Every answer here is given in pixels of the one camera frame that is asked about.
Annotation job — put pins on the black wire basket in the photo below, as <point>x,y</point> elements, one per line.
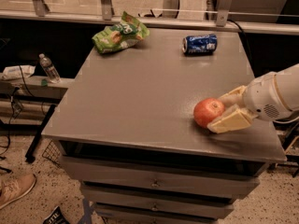
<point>52,154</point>

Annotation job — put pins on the tan shoe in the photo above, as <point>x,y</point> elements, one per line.
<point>14,189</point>

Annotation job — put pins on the red apple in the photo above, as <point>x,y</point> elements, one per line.
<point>207,110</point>

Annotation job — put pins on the low grey shelf bench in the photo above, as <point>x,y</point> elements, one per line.
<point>34,96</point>

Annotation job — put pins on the grey drawer cabinet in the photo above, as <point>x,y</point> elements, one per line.
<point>126,133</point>

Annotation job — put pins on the black snack packet on floor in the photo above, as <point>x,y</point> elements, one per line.
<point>56,217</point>

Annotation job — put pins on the green chip bag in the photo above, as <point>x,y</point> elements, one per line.
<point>123,35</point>

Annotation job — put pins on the clear plastic water bottle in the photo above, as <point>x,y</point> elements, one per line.
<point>49,68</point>

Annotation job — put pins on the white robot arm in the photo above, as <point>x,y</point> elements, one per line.
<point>295,99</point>

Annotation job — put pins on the white tissue pack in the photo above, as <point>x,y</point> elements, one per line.
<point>17,71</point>

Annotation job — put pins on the blue pepsi can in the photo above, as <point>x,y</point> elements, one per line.
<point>199,44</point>

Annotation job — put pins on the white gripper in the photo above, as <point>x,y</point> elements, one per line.
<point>261,97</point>

